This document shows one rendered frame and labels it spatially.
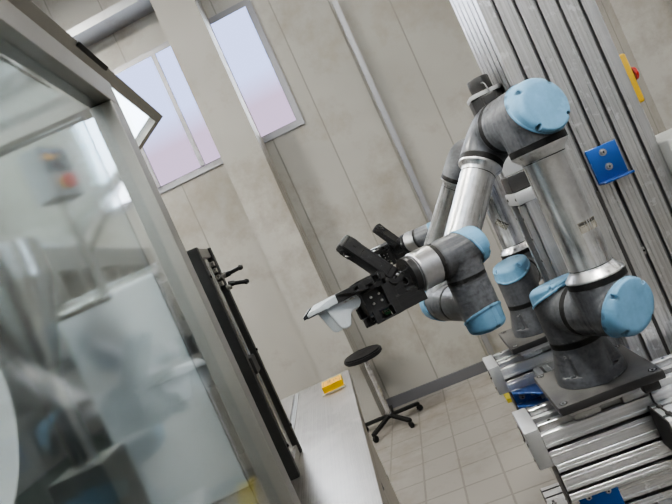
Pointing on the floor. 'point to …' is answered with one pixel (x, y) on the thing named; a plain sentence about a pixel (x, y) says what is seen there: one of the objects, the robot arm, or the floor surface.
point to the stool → (378, 389)
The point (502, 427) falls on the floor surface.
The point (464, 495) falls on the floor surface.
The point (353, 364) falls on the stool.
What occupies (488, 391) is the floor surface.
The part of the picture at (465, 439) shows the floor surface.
